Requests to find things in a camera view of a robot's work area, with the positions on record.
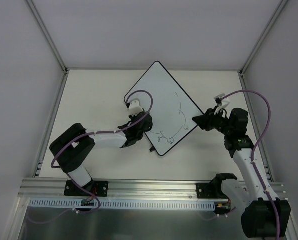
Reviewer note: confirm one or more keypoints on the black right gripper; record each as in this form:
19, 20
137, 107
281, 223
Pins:
211, 121

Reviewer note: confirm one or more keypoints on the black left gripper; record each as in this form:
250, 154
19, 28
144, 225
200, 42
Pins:
141, 119

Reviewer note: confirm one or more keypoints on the whiteboard with rabbit drawing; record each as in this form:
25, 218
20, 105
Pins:
172, 109

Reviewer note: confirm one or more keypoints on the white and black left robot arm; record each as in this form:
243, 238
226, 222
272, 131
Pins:
71, 149

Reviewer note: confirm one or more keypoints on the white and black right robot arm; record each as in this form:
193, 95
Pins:
263, 213

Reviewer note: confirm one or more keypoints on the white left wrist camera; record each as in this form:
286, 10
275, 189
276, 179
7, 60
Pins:
134, 107

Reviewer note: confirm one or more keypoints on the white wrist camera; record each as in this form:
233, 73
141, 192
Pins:
134, 107
222, 102

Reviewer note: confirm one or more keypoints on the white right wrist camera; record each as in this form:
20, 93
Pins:
222, 102

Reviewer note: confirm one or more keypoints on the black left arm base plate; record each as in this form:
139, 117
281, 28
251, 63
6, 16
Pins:
98, 188

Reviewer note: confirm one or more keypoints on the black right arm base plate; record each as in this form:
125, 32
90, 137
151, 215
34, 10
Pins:
206, 191

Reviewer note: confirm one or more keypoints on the aluminium mounting rail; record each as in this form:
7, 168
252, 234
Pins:
168, 190

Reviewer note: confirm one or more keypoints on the white slotted cable duct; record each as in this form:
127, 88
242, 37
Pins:
123, 204

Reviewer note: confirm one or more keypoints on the right aluminium frame post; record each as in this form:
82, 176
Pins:
263, 36

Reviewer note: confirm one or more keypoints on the aluminium frame post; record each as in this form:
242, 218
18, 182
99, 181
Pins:
46, 34
263, 36

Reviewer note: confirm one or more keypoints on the left aluminium frame post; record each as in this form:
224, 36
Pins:
46, 34

